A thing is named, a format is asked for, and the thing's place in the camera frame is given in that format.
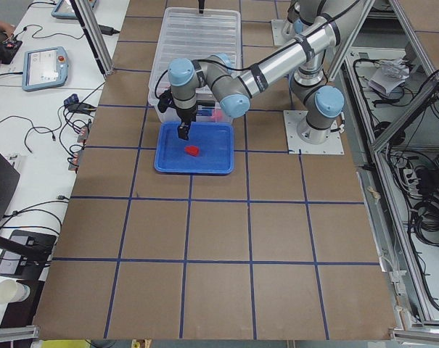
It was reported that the clear plastic storage box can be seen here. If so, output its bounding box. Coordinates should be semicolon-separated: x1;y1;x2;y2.
147;7;242;125

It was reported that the aluminium frame post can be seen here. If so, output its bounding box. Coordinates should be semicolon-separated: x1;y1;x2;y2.
70;0;114;76

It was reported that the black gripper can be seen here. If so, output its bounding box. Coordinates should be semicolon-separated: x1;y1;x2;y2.
157;0;205;140

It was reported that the white paper cup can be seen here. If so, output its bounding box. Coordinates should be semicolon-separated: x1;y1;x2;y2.
0;279;30;305

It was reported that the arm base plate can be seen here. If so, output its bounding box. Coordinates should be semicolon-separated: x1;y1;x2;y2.
271;20;295;47
283;110;345;155

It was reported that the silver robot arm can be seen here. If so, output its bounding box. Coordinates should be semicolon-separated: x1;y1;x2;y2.
157;1;363;140
281;0;303;37

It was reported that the red block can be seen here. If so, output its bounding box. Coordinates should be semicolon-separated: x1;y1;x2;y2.
210;109;227;123
184;145;200;157

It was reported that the blue teach pendant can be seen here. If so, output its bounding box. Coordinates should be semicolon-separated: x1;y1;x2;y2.
51;0;77;20
22;46;69;91

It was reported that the red block in box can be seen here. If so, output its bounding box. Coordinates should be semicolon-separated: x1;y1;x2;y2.
210;109;227;123

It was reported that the blue plastic tray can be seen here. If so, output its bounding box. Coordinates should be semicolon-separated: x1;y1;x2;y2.
154;122;234;175

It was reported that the black power adapter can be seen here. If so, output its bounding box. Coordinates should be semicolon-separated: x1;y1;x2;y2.
99;25;120;36

